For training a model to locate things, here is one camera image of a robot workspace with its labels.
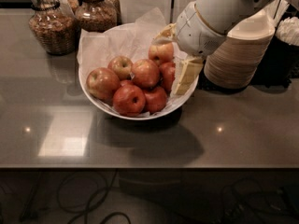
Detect small hidden red apple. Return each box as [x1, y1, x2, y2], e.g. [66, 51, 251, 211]
[120, 79, 134, 86]

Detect dark red apple right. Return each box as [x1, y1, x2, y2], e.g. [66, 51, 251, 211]
[160, 62, 176, 93]

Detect white napkins in holder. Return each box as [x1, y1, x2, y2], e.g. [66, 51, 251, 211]
[276, 17, 299, 46]

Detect red apple front left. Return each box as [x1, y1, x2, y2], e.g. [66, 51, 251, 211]
[113, 85, 146, 117]

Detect front glass cereal jar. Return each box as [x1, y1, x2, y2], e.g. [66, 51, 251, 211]
[28, 0, 77, 55]

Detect white paper liner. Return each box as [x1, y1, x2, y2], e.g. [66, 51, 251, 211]
[76, 7, 183, 119]

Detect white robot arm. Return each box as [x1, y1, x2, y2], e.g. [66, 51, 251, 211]
[152, 0, 299, 95]

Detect red apple centre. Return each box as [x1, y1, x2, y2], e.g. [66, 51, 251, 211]
[131, 59, 160, 89]

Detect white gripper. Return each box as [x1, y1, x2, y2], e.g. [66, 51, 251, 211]
[152, 2, 226, 95]

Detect front stack paper bowls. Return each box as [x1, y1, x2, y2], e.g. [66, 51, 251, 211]
[204, 10, 275, 90]

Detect glass cereal jar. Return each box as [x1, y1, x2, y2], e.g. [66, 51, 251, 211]
[75, 0, 117, 33]
[28, 0, 77, 55]

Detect greenish apple back left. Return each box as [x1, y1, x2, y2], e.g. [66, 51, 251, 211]
[107, 56, 133, 80]

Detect black cable under table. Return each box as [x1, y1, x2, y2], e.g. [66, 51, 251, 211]
[18, 168, 133, 224]

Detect yellow-red apple at back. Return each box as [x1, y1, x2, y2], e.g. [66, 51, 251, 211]
[148, 43, 174, 66]

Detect red apple far left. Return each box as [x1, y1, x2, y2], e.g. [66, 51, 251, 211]
[86, 67, 121, 101]

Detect white bowl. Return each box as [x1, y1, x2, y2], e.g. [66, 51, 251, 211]
[78, 22, 200, 121]

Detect red apple front right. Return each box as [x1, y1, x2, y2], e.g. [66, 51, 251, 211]
[143, 86, 167, 114]

